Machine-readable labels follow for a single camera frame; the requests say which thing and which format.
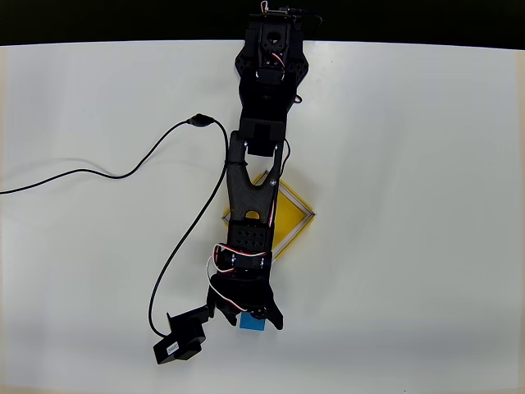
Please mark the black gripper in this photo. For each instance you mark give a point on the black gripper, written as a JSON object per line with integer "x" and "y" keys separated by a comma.
{"x": 244, "y": 304}

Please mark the blue cube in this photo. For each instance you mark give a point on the blue cube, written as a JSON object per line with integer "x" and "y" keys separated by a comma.
{"x": 252, "y": 324}

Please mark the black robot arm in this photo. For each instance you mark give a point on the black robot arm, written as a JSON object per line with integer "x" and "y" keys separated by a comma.
{"x": 250, "y": 193}

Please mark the yellow square tray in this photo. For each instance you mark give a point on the yellow square tray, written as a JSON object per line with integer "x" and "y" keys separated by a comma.
{"x": 295, "y": 217}

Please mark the black camera with bracket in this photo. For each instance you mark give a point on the black camera with bracket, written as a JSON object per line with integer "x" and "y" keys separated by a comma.
{"x": 184, "y": 334}

